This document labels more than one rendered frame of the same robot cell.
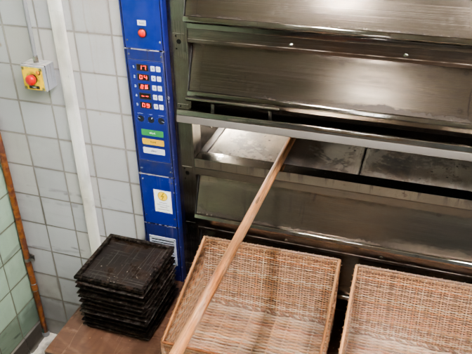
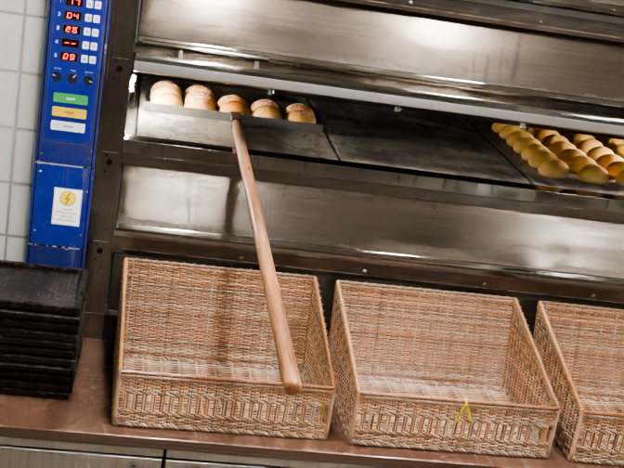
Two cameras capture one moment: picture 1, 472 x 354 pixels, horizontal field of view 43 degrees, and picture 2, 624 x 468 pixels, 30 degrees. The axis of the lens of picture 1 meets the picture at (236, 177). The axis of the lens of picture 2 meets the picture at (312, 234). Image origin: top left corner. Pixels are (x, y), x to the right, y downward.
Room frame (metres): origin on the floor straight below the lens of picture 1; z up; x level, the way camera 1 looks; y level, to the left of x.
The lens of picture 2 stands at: (-0.98, 1.15, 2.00)
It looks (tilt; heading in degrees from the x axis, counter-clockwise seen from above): 18 degrees down; 331
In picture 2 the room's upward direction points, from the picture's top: 10 degrees clockwise
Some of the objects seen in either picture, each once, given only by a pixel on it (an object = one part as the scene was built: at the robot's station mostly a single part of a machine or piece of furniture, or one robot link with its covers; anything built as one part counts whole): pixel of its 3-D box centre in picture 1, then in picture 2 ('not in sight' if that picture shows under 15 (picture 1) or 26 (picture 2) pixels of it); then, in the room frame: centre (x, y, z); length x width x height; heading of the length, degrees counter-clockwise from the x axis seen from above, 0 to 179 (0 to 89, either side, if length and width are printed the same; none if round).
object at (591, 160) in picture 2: not in sight; (583, 152); (1.92, -1.39, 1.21); 0.61 x 0.48 x 0.06; 161
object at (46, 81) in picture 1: (38, 75); not in sight; (2.13, 0.74, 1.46); 0.10 x 0.07 x 0.10; 71
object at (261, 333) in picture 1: (254, 313); (221, 344); (1.62, -0.06, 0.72); 0.56 x 0.49 x 0.28; 73
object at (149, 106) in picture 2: not in sight; (231, 104); (2.38, -0.32, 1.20); 0.55 x 0.36 x 0.03; 71
